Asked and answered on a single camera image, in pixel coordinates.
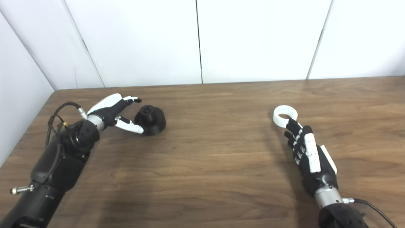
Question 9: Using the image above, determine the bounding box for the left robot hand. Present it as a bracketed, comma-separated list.
[87, 93, 145, 135]

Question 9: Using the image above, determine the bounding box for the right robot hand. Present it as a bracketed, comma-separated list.
[284, 119, 338, 197]

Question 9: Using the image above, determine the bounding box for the round black part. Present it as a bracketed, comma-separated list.
[134, 105, 166, 136]

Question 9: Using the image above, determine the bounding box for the white ring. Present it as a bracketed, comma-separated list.
[273, 105, 298, 129]

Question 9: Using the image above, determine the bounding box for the silver plug on left arm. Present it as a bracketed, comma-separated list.
[10, 185, 34, 194]

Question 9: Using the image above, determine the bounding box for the thin wire with yellow connector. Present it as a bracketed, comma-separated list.
[47, 115, 69, 129]

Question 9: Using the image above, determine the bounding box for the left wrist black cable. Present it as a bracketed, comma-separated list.
[44, 101, 88, 149]

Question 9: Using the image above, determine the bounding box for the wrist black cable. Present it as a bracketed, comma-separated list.
[44, 101, 88, 149]
[342, 198, 397, 228]

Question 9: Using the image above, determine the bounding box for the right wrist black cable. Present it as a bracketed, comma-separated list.
[342, 198, 397, 228]

